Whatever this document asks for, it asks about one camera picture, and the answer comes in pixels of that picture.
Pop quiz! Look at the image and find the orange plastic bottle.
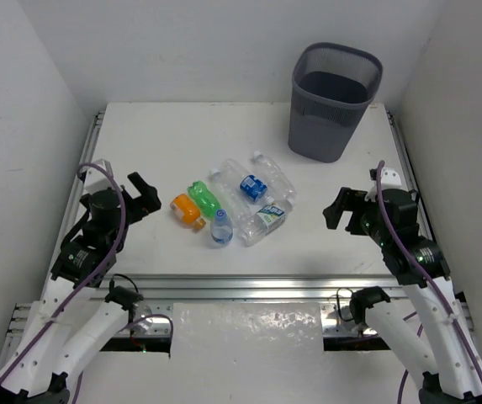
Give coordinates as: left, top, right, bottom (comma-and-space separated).
170, 194, 206, 231

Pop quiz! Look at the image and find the green plastic bottle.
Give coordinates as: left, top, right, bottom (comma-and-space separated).
187, 181, 221, 218

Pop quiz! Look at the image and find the clear ribbed plastic bottle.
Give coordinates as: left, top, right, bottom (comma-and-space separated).
252, 151, 298, 205

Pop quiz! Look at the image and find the small clear blue-cap bottle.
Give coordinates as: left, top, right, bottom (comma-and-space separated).
210, 209, 233, 245

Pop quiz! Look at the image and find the green-white label plastic bottle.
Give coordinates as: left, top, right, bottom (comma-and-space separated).
239, 198, 294, 247

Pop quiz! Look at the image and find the long clear plastic bottle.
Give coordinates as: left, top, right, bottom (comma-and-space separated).
209, 168, 252, 228

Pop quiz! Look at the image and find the blue label plastic bottle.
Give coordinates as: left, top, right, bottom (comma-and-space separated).
239, 174, 267, 203

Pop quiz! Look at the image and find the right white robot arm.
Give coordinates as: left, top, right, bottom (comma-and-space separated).
323, 187, 482, 403

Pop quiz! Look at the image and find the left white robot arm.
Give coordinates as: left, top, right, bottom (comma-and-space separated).
0, 173, 162, 403

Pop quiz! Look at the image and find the grey mesh waste bin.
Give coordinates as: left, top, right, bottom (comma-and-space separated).
288, 42, 384, 163

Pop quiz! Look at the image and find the white foam block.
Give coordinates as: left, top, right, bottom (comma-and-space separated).
172, 302, 323, 356

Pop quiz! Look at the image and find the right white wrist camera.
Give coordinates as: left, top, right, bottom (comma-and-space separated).
368, 167, 402, 195

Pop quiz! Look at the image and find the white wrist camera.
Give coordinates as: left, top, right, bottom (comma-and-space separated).
368, 167, 402, 195
77, 159, 114, 194

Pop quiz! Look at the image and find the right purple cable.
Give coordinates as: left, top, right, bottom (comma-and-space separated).
374, 160, 482, 404

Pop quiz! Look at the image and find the purple cable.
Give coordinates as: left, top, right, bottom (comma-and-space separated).
374, 160, 482, 404
0, 162, 174, 404

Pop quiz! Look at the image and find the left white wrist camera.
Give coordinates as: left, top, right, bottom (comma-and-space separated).
77, 159, 114, 194

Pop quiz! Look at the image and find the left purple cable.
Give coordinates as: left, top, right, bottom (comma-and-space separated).
0, 162, 174, 404

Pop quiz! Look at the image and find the aluminium front rail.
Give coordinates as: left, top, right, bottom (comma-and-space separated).
7, 274, 475, 342

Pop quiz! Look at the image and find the left aluminium side rail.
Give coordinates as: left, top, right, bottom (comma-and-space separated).
41, 109, 105, 294

